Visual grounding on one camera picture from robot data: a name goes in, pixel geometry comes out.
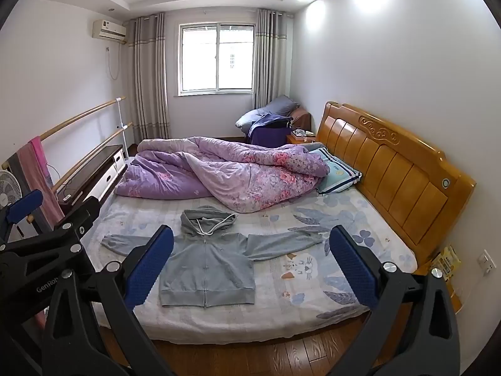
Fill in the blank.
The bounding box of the grey striped curtain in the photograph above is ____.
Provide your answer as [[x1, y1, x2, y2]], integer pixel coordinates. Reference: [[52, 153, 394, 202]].
[[126, 13, 172, 144], [252, 9, 288, 110]]

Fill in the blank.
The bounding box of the wooden headboard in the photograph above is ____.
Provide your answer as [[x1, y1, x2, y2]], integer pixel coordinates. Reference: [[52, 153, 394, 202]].
[[316, 101, 477, 267]]

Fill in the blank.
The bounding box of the grey zip hoodie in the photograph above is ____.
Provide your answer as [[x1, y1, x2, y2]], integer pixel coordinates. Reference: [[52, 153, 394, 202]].
[[101, 206, 329, 308]]

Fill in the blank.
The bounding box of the teal striped pillow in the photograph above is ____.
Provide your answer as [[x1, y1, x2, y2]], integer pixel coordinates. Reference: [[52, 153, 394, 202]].
[[309, 145, 363, 196]]

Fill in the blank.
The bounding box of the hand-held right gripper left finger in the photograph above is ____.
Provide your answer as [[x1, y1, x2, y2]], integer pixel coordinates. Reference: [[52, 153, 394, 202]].
[[43, 225, 177, 376]]

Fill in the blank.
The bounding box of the wooden nightstand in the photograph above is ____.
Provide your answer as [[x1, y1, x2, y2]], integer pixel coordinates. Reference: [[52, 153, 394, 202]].
[[286, 131, 318, 145]]

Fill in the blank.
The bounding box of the white wall socket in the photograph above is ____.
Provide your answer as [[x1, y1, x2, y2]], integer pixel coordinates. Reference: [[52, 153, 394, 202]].
[[478, 250, 496, 275]]

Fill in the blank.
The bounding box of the yellow packet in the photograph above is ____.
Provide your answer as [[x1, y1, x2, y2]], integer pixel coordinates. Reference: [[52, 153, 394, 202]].
[[431, 245, 462, 283]]

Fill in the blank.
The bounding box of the bed with printed sheet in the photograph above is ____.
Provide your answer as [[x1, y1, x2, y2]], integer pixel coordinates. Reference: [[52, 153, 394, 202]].
[[76, 188, 417, 341]]

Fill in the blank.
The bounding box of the dark purple cloth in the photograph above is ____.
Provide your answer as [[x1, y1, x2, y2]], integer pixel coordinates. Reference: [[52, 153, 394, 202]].
[[246, 113, 292, 145]]

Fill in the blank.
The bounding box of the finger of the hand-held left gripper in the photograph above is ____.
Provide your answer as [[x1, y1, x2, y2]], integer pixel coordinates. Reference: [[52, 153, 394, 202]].
[[0, 189, 44, 243], [0, 197, 101, 267]]

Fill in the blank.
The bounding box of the air conditioner power cable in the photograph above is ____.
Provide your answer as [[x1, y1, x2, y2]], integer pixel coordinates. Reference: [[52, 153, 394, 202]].
[[106, 47, 120, 80]]

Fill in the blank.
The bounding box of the pink grey striped towel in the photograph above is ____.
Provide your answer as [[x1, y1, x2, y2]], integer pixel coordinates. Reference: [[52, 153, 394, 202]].
[[18, 136, 65, 226]]

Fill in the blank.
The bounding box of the dark and white cabinet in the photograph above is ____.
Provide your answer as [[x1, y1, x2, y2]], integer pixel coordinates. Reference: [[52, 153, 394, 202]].
[[55, 145, 127, 228]]

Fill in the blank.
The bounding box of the window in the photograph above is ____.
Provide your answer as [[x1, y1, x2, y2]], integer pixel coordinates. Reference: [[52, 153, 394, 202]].
[[178, 23, 255, 95]]

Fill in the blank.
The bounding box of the purple floral quilt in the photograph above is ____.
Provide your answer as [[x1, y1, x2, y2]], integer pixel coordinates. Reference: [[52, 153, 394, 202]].
[[114, 136, 330, 214]]

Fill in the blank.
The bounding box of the brown armchair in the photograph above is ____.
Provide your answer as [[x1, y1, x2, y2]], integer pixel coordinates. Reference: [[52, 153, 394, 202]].
[[290, 106, 312, 132]]

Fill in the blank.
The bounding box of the blue grey pillow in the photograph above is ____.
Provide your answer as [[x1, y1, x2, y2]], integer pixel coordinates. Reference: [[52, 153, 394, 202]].
[[236, 95, 300, 130]]

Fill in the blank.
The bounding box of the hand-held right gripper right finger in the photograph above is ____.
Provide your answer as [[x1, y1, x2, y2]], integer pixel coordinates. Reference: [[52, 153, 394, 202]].
[[327, 226, 460, 376]]

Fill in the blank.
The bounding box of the white standing fan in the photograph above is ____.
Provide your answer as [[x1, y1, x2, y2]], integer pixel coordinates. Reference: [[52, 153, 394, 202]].
[[0, 170, 22, 210]]

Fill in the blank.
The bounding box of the white air conditioner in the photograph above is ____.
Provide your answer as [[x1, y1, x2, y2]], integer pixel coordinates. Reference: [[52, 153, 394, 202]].
[[92, 19, 128, 42]]

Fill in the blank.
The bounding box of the white barre stand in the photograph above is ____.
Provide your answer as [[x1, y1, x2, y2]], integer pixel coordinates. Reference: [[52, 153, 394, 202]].
[[116, 100, 130, 160]]

